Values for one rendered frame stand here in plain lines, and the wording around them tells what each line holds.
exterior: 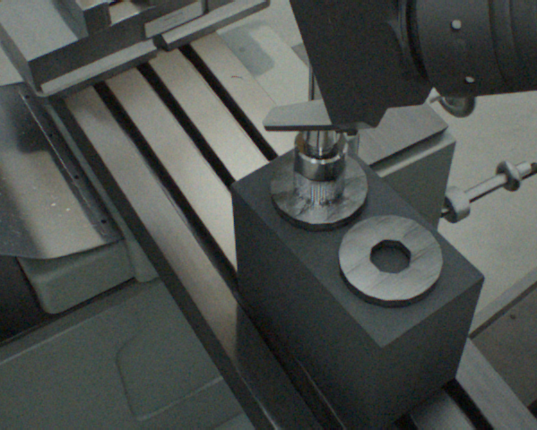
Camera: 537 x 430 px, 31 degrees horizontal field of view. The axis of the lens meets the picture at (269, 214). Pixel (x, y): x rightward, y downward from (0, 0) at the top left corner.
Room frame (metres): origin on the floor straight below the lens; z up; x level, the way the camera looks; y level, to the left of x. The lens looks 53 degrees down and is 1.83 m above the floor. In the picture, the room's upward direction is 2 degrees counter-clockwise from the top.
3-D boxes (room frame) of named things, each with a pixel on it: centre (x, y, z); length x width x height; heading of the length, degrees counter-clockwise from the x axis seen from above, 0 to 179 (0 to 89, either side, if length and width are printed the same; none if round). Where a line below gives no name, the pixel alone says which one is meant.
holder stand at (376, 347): (0.51, -0.08, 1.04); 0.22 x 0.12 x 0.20; 35
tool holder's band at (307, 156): (0.55, -0.05, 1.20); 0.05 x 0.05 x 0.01
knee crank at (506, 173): (1.03, -0.38, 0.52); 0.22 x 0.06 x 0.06; 119
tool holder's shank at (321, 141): (0.55, -0.05, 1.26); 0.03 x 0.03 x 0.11
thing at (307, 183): (0.55, -0.05, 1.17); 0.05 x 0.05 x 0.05
